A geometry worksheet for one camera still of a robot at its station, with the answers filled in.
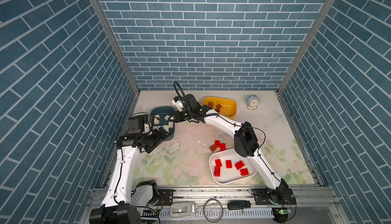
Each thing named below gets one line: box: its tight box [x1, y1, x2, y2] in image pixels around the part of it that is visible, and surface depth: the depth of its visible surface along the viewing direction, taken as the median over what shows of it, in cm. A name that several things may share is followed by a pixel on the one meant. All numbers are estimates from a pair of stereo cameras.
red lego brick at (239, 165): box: [234, 160, 245, 171], surface depth 84 cm
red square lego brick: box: [225, 159, 233, 169], surface depth 85 cm
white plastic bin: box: [208, 148, 258, 185], surface depth 84 cm
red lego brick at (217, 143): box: [214, 140, 221, 149], surface depth 94 cm
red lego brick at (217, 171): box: [213, 165, 221, 178], surface depth 82 cm
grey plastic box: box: [169, 201, 197, 218], surface depth 69 cm
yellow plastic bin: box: [202, 96, 237, 121], surface depth 113 cm
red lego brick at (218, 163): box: [214, 158, 223, 167], surface depth 86 cm
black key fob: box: [227, 200, 251, 211], surface depth 71 cm
